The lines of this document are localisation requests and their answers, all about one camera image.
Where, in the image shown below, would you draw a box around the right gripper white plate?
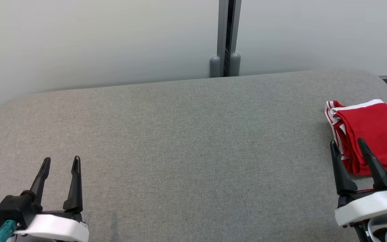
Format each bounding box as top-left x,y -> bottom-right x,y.
331,137 -> 387,226

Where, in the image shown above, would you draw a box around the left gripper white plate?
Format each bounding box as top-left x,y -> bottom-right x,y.
14,156 -> 89,242

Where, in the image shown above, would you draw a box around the grey metal partition post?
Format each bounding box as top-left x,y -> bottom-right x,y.
210,0 -> 242,78

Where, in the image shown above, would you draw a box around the black cable with teal connector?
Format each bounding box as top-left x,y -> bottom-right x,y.
0,220 -> 17,242

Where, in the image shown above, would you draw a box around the red shorts with white hem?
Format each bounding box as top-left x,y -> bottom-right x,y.
325,99 -> 387,176

